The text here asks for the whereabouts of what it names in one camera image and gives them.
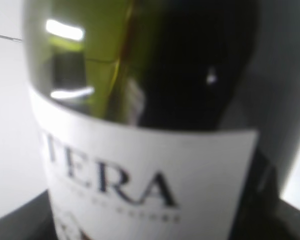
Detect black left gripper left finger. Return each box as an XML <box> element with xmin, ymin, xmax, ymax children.
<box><xmin>0</xmin><ymin>191</ymin><xmax>57</xmax><ymax>240</ymax></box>

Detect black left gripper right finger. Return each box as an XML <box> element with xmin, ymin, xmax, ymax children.
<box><xmin>277</xmin><ymin>199</ymin><xmax>300</xmax><ymax>240</ymax></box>

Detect dark red wine bottle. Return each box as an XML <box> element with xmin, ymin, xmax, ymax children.
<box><xmin>23</xmin><ymin>0</ymin><xmax>300</xmax><ymax>240</ymax></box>

